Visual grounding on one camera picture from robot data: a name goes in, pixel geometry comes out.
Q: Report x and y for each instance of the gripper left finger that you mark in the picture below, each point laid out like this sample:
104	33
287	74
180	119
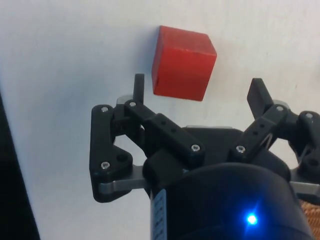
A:
165	130

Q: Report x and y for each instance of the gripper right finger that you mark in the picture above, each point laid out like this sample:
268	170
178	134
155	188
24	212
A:
265	125

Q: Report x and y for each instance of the red cube block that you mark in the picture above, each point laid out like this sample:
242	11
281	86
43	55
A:
182	67

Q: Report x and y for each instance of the wicker basket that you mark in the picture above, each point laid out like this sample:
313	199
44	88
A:
312	222

